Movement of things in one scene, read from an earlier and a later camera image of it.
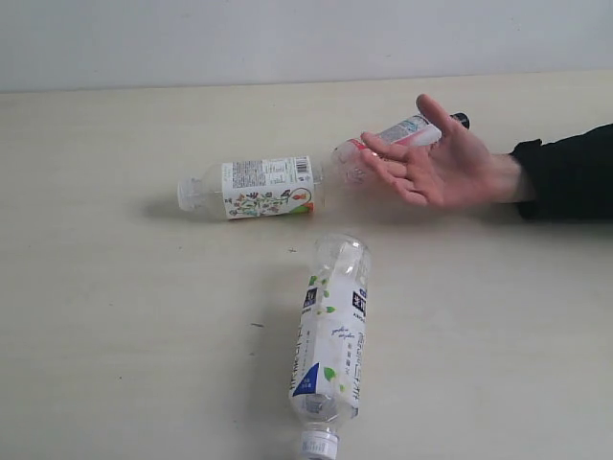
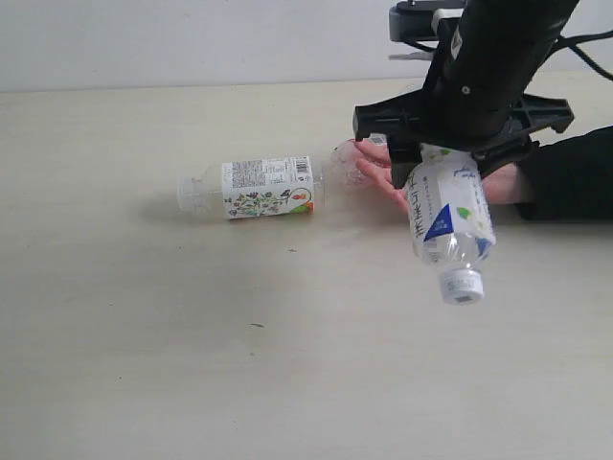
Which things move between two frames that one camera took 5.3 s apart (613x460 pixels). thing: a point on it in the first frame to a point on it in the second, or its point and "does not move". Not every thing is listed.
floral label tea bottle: (256, 189) does not move
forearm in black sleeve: (572, 177) does not move
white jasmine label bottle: (327, 351) to (451, 219)
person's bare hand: (452, 172) to (374, 160)
